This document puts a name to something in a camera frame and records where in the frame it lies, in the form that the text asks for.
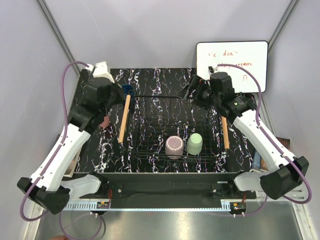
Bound left wooden rack handle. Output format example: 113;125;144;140
118;94;131;144

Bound books at right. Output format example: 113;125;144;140
250;137;291;172

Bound white whiteboard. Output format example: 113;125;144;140
196;40;268;93

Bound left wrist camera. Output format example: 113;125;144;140
85;61;115;83

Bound Tale of Two Cities book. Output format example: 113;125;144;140
63;148;82;178

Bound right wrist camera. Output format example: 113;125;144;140
208;66;221;79

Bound purple cable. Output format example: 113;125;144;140
211;63;313;218
19;61;106;240

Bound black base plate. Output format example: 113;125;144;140
79;171;258;209

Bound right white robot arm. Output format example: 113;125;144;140
178;72;309;200

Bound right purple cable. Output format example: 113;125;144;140
211;63;313;218

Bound pink cup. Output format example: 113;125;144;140
99;115;110;129

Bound wooden rack handle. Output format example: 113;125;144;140
118;94;131;144
221;116;230;150

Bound light green cup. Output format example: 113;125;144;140
186;133;203;156

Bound black marble mat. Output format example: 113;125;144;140
75;68;255;173

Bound black wire dish rack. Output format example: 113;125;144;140
123;95;226;164

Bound dark blue mug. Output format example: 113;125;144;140
122;84;135;98

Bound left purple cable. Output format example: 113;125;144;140
19;61;106;240

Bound right wooden rack handle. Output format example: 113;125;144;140
221;116;230;150

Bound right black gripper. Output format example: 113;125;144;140
176;74;221;111

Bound lilac mug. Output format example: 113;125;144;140
165;135;184;160

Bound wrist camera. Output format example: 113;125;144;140
208;66;221;79
85;61;115;83

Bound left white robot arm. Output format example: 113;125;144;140
17;77;125;215

